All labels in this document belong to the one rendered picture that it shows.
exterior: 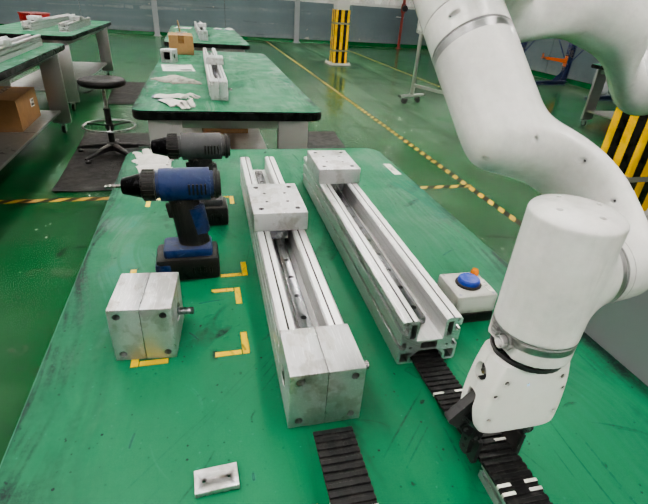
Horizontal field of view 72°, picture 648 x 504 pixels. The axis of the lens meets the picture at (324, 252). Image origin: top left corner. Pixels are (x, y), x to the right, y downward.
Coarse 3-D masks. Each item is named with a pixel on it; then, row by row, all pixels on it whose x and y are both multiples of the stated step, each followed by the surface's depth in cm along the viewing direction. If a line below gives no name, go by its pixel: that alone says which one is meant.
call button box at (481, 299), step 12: (444, 276) 84; (456, 276) 84; (480, 276) 85; (444, 288) 83; (456, 288) 81; (468, 288) 81; (480, 288) 81; (492, 288) 82; (456, 300) 79; (468, 300) 79; (480, 300) 80; (492, 300) 80; (468, 312) 81; (480, 312) 82
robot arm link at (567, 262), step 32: (544, 224) 38; (576, 224) 37; (608, 224) 37; (512, 256) 43; (544, 256) 39; (576, 256) 38; (608, 256) 38; (512, 288) 43; (544, 288) 40; (576, 288) 39; (608, 288) 41; (512, 320) 44; (544, 320) 41; (576, 320) 41
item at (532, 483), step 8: (512, 480) 51; (520, 480) 51; (528, 480) 51; (536, 480) 51; (504, 488) 50; (512, 488) 50; (520, 488) 50; (528, 488) 50; (536, 488) 50; (504, 496) 49; (512, 496) 49; (520, 496) 50
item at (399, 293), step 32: (320, 192) 116; (352, 192) 113; (352, 224) 96; (384, 224) 96; (352, 256) 91; (384, 256) 90; (384, 288) 75; (416, 288) 79; (384, 320) 76; (416, 320) 68; (448, 320) 69; (448, 352) 74
